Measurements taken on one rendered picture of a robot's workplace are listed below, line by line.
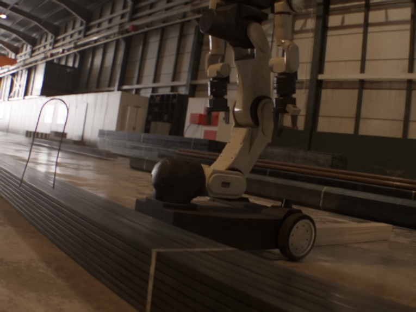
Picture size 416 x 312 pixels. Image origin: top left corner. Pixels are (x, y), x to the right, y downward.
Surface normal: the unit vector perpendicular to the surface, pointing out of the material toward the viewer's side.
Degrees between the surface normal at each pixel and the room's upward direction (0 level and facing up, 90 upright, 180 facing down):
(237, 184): 90
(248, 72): 100
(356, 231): 90
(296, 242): 90
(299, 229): 90
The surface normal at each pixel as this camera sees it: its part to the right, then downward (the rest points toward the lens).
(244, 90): -0.79, 0.07
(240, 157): 0.62, 0.09
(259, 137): 0.50, 0.50
